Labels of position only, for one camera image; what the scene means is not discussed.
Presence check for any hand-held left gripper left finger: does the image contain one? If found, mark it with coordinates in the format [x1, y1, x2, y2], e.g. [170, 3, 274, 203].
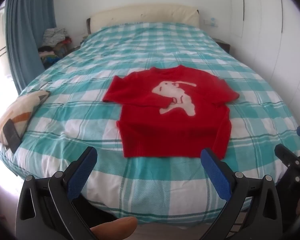
[15, 146, 98, 240]

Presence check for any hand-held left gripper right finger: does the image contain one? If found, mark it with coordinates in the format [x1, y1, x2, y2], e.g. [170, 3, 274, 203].
[200, 148, 283, 240]

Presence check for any red sweater with white figure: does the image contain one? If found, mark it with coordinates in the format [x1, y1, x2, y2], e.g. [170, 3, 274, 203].
[102, 65, 240, 160]

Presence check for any pile of mixed clothes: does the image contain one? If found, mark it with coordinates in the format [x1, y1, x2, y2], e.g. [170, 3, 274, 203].
[37, 27, 72, 69]

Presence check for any person's left hand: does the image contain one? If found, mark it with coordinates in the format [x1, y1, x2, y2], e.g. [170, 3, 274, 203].
[90, 216, 138, 240]

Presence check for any cream patterned pillow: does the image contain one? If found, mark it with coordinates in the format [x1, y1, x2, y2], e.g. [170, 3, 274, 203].
[0, 90, 51, 147]

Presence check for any teal checked bed blanket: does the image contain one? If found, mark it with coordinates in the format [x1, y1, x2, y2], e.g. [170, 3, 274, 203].
[0, 21, 300, 224]

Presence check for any white wardrobe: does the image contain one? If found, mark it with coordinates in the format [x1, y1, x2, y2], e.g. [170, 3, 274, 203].
[227, 0, 300, 120]

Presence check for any dark nightstand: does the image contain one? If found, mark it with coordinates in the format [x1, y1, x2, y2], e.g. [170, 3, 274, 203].
[212, 38, 231, 54]

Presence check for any window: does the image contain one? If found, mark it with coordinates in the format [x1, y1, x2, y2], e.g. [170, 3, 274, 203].
[0, 9, 19, 123]

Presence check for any blue curtain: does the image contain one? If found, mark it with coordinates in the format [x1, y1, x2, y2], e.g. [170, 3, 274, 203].
[5, 0, 57, 95]

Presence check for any cream headboard cushion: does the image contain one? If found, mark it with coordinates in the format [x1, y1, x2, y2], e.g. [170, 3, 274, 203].
[90, 3, 200, 33]

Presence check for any white wall socket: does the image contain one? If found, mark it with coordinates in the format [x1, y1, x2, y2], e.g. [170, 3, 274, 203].
[204, 17, 219, 27]

